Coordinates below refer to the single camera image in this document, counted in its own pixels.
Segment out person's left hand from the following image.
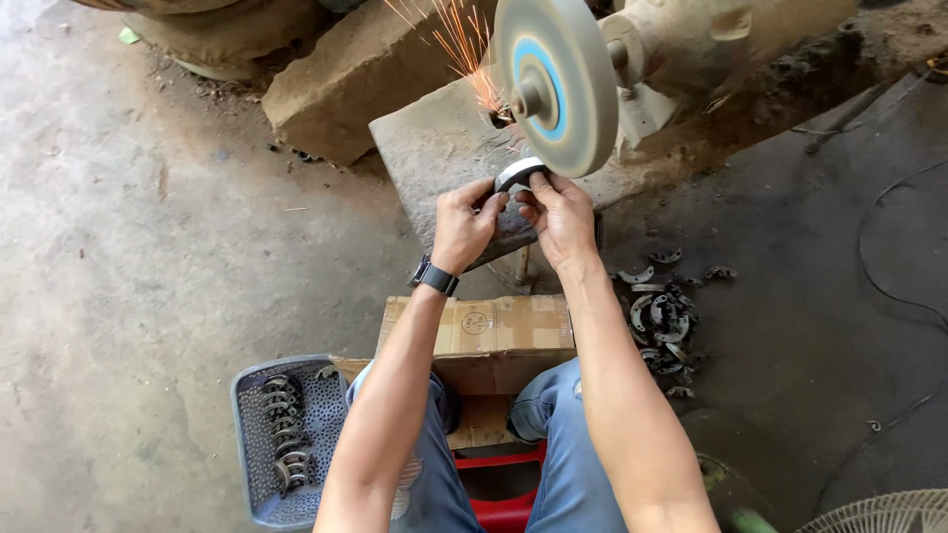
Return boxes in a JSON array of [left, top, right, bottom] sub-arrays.
[[430, 177, 511, 277]]

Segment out person's right hand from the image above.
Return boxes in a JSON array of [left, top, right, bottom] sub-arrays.
[[515, 172, 598, 272]]

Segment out curved metal brake shoe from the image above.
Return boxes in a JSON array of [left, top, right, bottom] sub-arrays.
[[493, 157, 551, 195]]

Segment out black wristwatch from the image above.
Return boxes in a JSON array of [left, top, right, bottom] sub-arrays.
[[407, 254, 460, 298]]

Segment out grey stone block stand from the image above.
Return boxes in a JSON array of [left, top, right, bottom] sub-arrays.
[[369, 68, 631, 272]]

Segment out brown cardboard box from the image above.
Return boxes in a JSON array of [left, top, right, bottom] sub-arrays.
[[333, 295, 577, 451]]

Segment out grey grinding wheel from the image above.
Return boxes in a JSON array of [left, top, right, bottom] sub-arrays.
[[492, 0, 620, 179]]

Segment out pile of scattered brake shoes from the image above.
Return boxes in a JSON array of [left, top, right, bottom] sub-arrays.
[[616, 247, 739, 401]]

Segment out brown stone block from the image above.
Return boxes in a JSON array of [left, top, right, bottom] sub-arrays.
[[261, 0, 499, 167]]

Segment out dusty bench grinder motor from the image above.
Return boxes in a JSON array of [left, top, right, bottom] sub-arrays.
[[598, 0, 860, 149]]

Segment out person's blue jeans legs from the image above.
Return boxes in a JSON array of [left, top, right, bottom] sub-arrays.
[[347, 357, 631, 533]]

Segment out grey perforated plastic basket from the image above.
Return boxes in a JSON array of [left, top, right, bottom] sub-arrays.
[[230, 354, 352, 531]]

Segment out red plastic stool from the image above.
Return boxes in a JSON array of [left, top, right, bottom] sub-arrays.
[[453, 443, 549, 533]]

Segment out row of brake shoes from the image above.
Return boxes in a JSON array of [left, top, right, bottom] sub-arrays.
[[258, 374, 316, 495]]

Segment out old rubber tyre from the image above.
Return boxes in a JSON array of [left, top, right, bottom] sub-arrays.
[[123, 0, 327, 82]]

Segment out white fan guard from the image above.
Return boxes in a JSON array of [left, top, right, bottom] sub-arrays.
[[794, 489, 948, 533]]

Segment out black cable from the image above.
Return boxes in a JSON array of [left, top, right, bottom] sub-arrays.
[[858, 158, 948, 330]]

